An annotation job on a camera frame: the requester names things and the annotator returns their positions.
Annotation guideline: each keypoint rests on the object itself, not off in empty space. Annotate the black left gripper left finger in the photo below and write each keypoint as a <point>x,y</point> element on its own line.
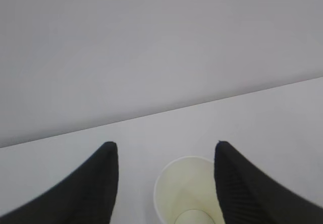
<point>87,195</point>

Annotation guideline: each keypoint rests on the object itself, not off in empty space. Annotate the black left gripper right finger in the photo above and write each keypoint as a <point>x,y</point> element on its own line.
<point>248,195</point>

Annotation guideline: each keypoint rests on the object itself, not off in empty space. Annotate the white paper cup green logo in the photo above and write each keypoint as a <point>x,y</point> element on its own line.
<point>185,192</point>

